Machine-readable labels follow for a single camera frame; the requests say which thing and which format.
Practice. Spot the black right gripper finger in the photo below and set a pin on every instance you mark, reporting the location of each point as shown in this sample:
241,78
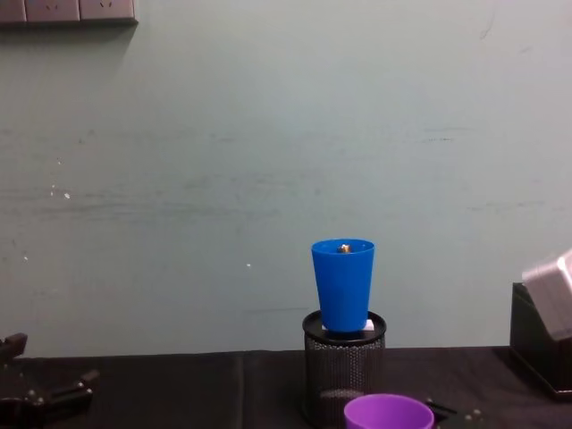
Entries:
465,420

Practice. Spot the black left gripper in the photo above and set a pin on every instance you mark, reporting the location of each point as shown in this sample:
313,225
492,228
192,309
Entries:
18,415

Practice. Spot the purple plastic cup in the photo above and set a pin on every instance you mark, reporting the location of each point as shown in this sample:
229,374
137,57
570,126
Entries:
384,413

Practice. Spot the black box holder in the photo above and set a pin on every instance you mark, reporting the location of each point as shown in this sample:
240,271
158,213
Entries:
529,344

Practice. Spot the black mesh pen holder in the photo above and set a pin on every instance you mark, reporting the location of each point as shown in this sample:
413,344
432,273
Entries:
339,366

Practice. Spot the black table cloth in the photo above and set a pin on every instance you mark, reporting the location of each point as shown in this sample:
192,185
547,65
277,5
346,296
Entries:
179,389

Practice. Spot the blue plastic cup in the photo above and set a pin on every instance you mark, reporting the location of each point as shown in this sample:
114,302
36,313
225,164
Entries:
343,290

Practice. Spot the small brass metal piece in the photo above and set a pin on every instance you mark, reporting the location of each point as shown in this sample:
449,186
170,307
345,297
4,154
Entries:
344,247

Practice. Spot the grey wall socket panel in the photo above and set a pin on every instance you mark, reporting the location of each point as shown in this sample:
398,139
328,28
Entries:
67,11

